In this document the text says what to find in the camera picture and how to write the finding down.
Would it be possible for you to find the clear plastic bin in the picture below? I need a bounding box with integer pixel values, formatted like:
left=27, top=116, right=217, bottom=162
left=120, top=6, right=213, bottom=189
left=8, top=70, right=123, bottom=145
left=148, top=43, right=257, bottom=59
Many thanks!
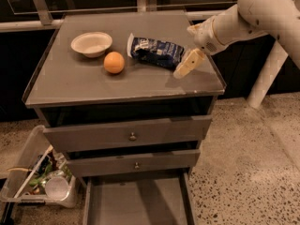
left=1, top=126, right=77, bottom=208

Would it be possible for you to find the white cup in bin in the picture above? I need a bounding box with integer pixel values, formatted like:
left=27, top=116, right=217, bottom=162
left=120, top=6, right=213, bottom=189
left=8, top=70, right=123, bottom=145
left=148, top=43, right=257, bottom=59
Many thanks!
left=45, top=176, right=68, bottom=200

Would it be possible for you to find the grey drawer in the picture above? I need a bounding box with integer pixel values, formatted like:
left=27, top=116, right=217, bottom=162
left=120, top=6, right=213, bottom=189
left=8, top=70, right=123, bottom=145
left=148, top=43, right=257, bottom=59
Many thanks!
left=82, top=169, right=197, bottom=225
left=44, top=115, right=212, bottom=152
left=67, top=149, right=200, bottom=177

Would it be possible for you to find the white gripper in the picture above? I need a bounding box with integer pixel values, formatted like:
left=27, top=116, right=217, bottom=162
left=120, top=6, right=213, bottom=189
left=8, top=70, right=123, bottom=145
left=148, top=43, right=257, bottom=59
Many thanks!
left=173, top=16, right=229, bottom=79

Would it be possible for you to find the blue chip bag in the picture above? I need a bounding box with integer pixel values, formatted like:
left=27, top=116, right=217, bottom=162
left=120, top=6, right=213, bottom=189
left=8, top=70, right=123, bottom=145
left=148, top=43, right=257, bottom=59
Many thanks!
left=127, top=34, right=185, bottom=69

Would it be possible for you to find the white paper bowl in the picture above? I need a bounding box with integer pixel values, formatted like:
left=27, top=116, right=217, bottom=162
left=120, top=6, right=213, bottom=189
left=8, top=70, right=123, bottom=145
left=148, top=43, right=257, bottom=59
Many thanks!
left=70, top=32, right=113, bottom=58

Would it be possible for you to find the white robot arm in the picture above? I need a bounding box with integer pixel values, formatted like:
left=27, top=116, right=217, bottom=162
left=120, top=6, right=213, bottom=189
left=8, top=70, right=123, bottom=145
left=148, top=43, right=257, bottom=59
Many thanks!
left=173, top=0, right=300, bottom=79

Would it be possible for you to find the orange ball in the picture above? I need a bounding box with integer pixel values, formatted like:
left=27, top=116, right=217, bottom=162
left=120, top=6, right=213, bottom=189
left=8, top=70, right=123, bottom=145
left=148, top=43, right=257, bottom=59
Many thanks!
left=104, top=52, right=125, bottom=74

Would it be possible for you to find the grey top drawer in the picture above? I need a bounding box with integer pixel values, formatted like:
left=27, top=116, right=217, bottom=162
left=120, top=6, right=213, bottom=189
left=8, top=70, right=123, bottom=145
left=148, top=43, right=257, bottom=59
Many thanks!
left=44, top=115, right=212, bottom=152

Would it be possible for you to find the grey drawer cabinet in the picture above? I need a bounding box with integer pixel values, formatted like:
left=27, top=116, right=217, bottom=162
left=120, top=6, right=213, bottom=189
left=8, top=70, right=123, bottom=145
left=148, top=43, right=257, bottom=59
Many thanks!
left=22, top=10, right=227, bottom=180

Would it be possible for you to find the grey middle drawer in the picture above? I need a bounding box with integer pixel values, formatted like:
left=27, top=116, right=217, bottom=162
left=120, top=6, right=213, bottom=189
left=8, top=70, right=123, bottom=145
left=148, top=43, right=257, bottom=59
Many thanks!
left=67, top=149, right=200, bottom=177

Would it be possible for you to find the white diagonal pole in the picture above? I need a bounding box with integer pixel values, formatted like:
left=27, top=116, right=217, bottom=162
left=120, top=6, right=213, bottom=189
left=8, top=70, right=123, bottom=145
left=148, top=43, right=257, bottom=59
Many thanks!
left=247, top=41, right=288, bottom=109

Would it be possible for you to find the metal railing with glass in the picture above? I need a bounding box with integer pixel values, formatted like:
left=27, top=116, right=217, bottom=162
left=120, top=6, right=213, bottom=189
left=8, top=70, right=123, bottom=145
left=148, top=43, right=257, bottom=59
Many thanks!
left=0, top=0, right=237, bottom=33

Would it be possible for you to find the grey bottom drawer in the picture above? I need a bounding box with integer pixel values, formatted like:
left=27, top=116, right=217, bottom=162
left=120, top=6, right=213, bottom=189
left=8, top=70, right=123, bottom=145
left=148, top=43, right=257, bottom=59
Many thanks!
left=82, top=169, right=197, bottom=225

